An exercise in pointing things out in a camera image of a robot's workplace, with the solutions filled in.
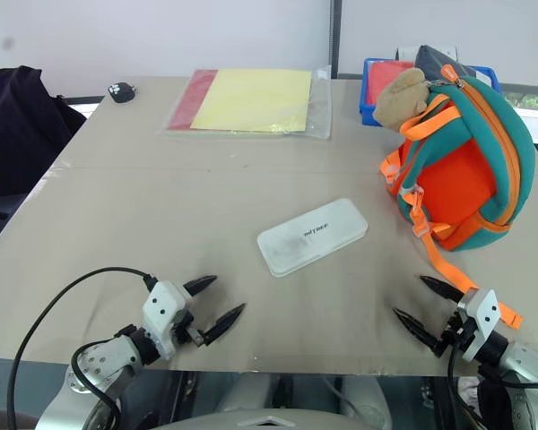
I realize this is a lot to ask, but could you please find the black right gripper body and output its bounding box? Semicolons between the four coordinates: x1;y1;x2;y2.
432;309;477;359

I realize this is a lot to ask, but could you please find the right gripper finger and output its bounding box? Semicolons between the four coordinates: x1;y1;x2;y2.
391;305;441;353
419;274;465;308

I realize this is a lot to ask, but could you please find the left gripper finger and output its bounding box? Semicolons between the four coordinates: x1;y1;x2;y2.
182;274;219;297
204;302;247;347

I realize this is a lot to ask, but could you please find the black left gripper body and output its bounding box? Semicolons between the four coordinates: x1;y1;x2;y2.
172;307;208;348

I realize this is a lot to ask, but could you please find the white pencil case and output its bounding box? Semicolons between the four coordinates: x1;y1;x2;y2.
256;197;369;278

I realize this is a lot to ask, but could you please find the teal and orange backpack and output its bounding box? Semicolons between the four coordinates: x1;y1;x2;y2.
378;65;537;331

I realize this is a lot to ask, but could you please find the silver robot torso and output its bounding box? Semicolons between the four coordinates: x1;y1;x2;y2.
159;371;394;430

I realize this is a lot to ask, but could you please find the red paper sheet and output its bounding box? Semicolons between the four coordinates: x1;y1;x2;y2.
166;68;219;133

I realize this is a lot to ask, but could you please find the blue plastic bin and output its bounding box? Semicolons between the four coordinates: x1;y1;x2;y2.
359;56;504;128

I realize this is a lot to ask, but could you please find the yellow paper sheet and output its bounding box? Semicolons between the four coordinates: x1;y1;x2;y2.
189;67;314;134

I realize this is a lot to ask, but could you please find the beige plush toy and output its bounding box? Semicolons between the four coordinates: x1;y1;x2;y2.
372;67;430;133

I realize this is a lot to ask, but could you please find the black paw print pouch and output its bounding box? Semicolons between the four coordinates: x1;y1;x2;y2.
107;81;141;105

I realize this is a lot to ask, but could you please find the clear plastic folder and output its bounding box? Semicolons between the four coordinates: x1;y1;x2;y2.
155;64;334;142

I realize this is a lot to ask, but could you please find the red sheet in bin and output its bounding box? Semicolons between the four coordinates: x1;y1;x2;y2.
368;60;416;107

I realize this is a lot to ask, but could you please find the grey fabric pouch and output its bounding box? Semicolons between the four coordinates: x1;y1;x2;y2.
413;44;477;80

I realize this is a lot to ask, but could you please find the black jacket on chair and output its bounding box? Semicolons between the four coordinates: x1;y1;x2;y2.
0;65;89;221

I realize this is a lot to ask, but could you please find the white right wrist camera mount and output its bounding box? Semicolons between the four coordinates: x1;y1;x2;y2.
456;288;501;362

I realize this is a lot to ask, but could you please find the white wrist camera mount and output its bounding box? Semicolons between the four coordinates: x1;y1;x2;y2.
142;280;188;360
456;288;501;362

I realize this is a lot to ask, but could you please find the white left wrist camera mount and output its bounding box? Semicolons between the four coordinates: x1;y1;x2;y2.
142;280;188;360

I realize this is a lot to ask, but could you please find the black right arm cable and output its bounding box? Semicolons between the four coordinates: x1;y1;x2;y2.
446;343;482;430

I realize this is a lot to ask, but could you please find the dark window frame post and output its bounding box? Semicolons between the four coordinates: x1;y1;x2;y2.
330;0;343;80

